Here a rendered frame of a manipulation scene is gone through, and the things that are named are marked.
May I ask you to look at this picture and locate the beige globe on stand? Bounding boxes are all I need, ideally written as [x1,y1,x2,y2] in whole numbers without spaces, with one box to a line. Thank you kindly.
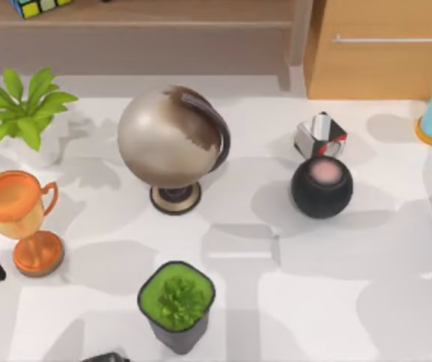
[116,84,232,216]

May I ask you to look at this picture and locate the black round speaker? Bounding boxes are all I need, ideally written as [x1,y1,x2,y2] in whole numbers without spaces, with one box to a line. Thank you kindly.
[290,156,354,219]

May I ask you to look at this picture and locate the silver red and black box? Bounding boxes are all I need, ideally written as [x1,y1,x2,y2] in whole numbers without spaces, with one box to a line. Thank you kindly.
[293,111,348,159]

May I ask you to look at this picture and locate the green plant in grey pot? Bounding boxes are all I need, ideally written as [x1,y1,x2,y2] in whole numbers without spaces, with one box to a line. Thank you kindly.
[136,260,216,355]

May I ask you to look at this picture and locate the wooden open shelf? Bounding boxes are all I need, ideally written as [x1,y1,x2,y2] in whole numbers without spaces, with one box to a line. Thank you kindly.
[0,0,314,91]

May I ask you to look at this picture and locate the orange trophy cup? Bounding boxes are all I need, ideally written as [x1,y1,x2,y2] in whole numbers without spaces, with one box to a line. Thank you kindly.
[0,170,66,278]

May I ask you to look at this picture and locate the wooden cupboard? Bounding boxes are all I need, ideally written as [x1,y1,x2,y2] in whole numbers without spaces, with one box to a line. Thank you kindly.
[302,0,432,101]

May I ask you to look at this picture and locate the green plant in white pot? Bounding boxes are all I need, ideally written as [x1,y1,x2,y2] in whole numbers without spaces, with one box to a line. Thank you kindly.
[0,67,80,169]

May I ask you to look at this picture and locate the black object at bottom edge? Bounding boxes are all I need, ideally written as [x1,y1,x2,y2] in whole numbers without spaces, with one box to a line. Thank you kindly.
[82,351,130,362]

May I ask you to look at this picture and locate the colourful puzzle cube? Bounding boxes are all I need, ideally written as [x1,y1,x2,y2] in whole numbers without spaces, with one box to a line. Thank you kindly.
[8,0,74,20]

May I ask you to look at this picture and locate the long metal handle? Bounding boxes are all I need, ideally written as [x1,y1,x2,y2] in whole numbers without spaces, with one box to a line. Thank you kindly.
[332,34,432,44]

